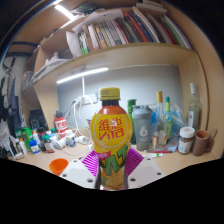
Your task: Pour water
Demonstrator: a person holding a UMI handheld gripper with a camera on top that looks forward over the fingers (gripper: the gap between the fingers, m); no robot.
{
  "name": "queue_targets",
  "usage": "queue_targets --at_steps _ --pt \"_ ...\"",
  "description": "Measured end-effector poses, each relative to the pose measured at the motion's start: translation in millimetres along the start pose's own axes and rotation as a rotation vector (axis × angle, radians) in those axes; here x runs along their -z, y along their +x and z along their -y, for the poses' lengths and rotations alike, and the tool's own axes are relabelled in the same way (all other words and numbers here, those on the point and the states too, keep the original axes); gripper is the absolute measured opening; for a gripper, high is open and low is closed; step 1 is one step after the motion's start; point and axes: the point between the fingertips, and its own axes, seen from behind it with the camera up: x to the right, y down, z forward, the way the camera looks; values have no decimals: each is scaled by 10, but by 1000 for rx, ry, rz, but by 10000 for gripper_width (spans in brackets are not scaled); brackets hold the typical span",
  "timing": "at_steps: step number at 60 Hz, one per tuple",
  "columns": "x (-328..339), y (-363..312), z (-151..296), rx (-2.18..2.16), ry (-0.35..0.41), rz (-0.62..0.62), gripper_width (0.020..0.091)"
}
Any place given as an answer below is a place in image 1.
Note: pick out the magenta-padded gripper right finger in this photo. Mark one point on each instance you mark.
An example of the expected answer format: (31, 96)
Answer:
(148, 170)

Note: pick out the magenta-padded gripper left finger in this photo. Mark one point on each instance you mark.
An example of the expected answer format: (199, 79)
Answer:
(76, 170)

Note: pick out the yellow lemon tea bottle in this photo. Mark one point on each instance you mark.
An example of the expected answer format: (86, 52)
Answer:
(111, 133)

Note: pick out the orange plastic cup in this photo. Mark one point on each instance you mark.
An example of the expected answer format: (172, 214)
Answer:
(58, 166)

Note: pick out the small brown green-capped bottle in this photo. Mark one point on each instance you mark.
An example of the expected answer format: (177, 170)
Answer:
(48, 145)

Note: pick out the red and white can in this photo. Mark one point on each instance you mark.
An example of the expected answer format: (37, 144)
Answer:
(61, 126)

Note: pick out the white-lidded brown spread jar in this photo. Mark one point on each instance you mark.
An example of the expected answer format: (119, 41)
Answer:
(185, 141)

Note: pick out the white blue-labelled bottle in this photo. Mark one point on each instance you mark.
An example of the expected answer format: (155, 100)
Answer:
(34, 147)

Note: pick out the clear yellow-capped bottle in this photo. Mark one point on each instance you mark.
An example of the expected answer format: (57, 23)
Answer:
(159, 123)

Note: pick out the slim green-capped bottle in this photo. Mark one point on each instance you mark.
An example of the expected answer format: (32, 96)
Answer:
(168, 121)

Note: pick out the brown ceramic mug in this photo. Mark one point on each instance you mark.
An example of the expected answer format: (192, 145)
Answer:
(200, 143)

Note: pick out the green plastic bottle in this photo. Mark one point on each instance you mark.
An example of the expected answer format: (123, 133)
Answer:
(26, 135)

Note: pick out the tall green bottle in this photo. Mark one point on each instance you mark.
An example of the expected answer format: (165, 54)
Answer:
(130, 103)

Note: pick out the tall clear glass bottle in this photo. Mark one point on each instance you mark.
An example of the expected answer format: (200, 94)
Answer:
(194, 113)

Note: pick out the under-shelf light bar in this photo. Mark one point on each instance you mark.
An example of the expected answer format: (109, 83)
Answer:
(81, 75)

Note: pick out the dark hanging clothes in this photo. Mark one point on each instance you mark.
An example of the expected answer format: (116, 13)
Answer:
(8, 96)

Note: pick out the ceiling light strip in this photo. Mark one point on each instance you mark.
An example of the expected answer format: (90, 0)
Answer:
(64, 11)

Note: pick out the white wall power strip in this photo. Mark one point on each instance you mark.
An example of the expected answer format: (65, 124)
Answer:
(85, 99)

